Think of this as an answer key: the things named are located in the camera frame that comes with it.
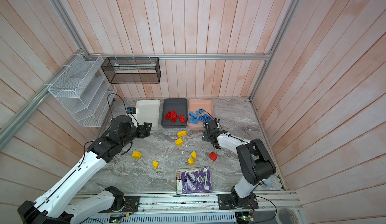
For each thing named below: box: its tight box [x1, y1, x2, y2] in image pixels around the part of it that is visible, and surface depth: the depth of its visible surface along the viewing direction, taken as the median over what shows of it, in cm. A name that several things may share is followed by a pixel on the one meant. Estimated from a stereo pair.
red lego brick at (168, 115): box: [164, 110, 172, 121], surface depth 109 cm
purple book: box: [175, 166, 214, 195], surface depth 80 cm
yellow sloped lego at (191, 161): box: [187, 158, 196, 166], surface depth 88 cm
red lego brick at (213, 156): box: [209, 151, 218, 162], surface depth 90 cm
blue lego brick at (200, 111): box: [195, 108, 206, 116], surface depth 113 cm
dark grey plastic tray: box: [161, 98, 188, 129], surface depth 112 cm
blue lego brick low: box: [197, 115, 207, 123], surface depth 106 cm
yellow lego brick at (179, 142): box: [174, 137, 184, 147], surface depth 96 cm
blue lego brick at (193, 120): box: [188, 117, 199, 125], surface depth 106 cm
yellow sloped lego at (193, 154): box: [190, 150, 197, 160], surface depth 90 cm
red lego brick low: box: [178, 114, 186, 124], surface depth 109 cm
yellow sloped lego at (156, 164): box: [152, 160, 160, 170], surface depth 86 cm
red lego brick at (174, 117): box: [170, 113, 179, 123], surface depth 108 cm
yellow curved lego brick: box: [177, 130, 188, 138], surface depth 100 cm
